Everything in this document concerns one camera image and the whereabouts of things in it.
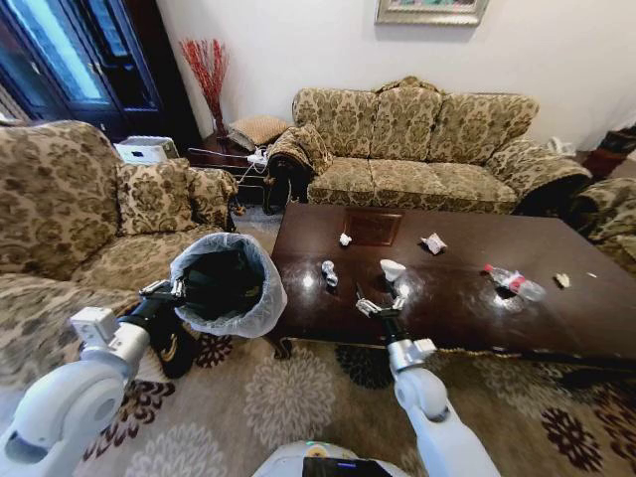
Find large floral armchair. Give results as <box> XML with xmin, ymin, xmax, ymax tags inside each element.
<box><xmin>0</xmin><ymin>119</ymin><xmax>240</xmax><ymax>379</ymax></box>

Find tan woven cushion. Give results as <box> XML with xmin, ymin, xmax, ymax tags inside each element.
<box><xmin>227</xmin><ymin>114</ymin><xmax>290</xmax><ymax>150</ymax></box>

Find floral three-seat sofa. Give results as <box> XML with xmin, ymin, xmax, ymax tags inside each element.
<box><xmin>261</xmin><ymin>75</ymin><xmax>593</xmax><ymax>217</ymax></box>

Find dark glass-door cabinet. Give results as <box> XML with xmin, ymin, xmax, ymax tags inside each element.
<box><xmin>0</xmin><ymin>0</ymin><xmax>201</xmax><ymax>145</ymax></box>

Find white robot front shell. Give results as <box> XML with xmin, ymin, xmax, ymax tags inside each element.
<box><xmin>252</xmin><ymin>439</ymin><xmax>414</xmax><ymax>477</ymax></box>

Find clear bottle with red label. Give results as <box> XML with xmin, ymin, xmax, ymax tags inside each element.
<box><xmin>483</xmin><ymin>263</ymin><xmax>548</xmax><ymax>302</ymax></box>

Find floral armchair with dark trim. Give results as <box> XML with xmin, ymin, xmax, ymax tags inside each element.
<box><xmin>568</xmin><ymin>176</ymin><xmax>636</xmax><ymax>275</ymax></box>

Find crumpled white red wrapper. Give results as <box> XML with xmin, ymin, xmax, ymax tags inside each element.
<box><xmin>419</xmin><ymin>232</ymin><xmax>448</xmax><ymax>255</ymax></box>

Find dark wooden side table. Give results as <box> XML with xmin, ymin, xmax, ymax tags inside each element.
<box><xmin>187</xmin><ymin>132</ymin><xmax>273</xmax><ymax>206</ymax></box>

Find white power cable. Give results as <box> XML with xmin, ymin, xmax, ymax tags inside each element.
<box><xmin>237</xmin><ymin>144</ymin><xmax>272</xmax><ymax>186</ymax></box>

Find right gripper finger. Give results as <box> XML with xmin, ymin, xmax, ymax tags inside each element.
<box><xmin>354</xmin><ymin>281</ymin><xmax>376</xmax><ymax>316</ymax></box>
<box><xmin>390</xmin><ymin>278</ymin><xmax>410</xmax><ymax>311</ymax></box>

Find black bin with white bag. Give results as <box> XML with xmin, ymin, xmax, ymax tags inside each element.
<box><xmin>148</xmin><ymin>232</ymin><xmax>288</xmax><ymax>380</ymax></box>

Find floral square cushion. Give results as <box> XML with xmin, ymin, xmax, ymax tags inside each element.
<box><xmin>115</xmin><ymin>157</ymin><xmax>199</xmax><ymax>237</ymax></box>

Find red branches in vase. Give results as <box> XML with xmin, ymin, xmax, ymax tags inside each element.
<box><xmin>179</xmin><ymin>37</ymin><xmax>232</xmax><ymax>139</ymax></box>

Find white air purifier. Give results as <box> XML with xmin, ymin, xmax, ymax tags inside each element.
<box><xmin>112</xmin><ymin>135</ymin><xmax>179</xmax><ymax>165</ymax></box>

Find dark red wooden stand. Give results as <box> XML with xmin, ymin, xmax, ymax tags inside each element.
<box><xmin>581</xmin><ymin>126</ymin><xmax>636</xmax><ymax>181</ymax></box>

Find small white device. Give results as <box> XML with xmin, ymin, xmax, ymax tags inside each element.
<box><xmin>547</xmin><ymin>136</ymin><xmax>577</xmax><ymax>158</ymax></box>

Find dark wooden coffee table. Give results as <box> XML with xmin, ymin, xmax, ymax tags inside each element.
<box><xmin>265</xmin><ymin>202</ymin><xmax>636</xmax><ymax>370</ymax></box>

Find grey floral rug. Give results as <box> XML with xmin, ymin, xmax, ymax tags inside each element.
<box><xmin>0</xmin><ymin>203</ymin><xmax>636</xmax><ymax>477</ymax></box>

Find crushed white paper cup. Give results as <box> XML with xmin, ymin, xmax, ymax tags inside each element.
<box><xmin>380</xmin><ymin>258</ymin><xmax>406</xmax><ymax>282</ymax></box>

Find silver framed picture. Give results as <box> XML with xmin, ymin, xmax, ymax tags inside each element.
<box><xmin>374</xmin><ymin>0</ymin><xmax>491</xmax><ymax>28</ymax></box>

